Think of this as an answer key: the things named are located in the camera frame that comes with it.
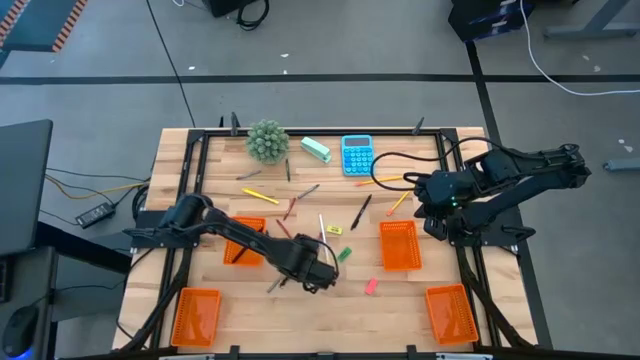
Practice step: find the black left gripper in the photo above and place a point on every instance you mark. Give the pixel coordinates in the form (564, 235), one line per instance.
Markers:
(317, 272)

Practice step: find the orange plastic mesh bin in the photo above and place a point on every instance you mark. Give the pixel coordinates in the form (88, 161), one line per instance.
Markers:
(254, 257)
(400, 246)
(451, 315)
(196, 317)

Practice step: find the silver aluminium bar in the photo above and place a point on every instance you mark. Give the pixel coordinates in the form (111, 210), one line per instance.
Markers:
(180, 357)
(465, 357)

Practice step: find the black frame strut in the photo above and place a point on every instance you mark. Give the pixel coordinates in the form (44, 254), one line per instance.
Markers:
(150, 320)
(492, 315)

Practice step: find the blue calculator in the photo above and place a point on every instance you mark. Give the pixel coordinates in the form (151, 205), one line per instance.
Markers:
(357, 157)

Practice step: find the mint green stapler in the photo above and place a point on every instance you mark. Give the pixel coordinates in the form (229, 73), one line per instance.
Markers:
(315, 149)

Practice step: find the grey metal table foot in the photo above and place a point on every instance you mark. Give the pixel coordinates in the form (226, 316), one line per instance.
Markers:
(622, 165)

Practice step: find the dark grey monitor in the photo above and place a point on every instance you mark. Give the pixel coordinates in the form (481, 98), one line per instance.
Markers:
(22, 185)

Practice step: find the green succulent potted plant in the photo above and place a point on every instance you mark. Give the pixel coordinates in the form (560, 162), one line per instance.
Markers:
(267, 142)

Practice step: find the black pen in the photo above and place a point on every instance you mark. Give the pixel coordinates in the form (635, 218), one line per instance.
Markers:
(240, 254)
(361, 212)

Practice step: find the yellow-orange pencil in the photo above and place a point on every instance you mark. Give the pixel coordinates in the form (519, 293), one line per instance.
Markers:
(378, 181)
(398, 203)

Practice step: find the pink eraser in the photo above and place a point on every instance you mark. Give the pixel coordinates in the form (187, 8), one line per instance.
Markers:
(371, 286)

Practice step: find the green eraser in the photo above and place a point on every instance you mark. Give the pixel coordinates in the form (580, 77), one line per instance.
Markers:
(344, 255)

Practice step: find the grey metal table leg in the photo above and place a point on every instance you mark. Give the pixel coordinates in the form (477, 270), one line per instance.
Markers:
(575, 32)

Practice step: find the red crayon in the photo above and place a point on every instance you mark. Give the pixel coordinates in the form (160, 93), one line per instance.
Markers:
(289, 209)
(283, 228)

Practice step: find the black power brick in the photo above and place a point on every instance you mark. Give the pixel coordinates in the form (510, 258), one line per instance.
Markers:
(95, 215)

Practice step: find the yellow pen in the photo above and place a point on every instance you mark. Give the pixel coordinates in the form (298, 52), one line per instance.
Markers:
(260, 195)

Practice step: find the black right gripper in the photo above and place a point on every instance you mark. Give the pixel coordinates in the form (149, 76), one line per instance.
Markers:
(437, 192)

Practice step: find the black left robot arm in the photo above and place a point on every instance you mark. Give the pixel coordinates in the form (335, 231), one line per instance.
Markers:
(240, 235)

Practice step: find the black equipment case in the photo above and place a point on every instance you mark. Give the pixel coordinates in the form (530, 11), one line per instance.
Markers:
(485, 20)

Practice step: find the hazard striped blue platform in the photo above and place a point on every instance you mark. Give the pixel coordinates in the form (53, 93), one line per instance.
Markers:
(40, 25)

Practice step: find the black equipment base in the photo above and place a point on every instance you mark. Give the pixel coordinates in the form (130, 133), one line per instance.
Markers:
(220, 6)

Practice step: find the black table frame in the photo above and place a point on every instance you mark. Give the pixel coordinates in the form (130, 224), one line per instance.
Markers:
(390, 132)

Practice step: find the dark side desk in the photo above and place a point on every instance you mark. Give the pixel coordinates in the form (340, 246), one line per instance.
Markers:
(25, 280)

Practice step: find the black computer mouse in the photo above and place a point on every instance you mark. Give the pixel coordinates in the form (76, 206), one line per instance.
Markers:
(20, 330)

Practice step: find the grey crayon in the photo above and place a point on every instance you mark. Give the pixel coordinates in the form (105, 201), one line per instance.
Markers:
(274, 285)
(248, 175)
(308, 191)

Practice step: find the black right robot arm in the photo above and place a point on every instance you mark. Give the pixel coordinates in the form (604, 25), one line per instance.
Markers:
(545, 159)

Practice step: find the white pencil yellow cap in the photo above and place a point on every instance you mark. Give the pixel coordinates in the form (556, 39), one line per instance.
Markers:
(322, 227)

